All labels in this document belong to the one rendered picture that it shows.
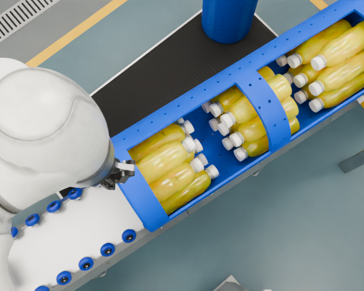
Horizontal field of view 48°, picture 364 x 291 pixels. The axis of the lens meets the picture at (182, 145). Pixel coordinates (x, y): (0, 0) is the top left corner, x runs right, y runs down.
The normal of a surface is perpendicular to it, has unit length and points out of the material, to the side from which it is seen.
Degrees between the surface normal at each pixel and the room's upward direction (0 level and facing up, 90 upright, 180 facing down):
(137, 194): 24
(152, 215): 53
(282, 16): 0
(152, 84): 0
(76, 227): 0
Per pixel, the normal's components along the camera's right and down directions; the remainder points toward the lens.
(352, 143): -0.01, -0.25
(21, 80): -0.02, -0.53
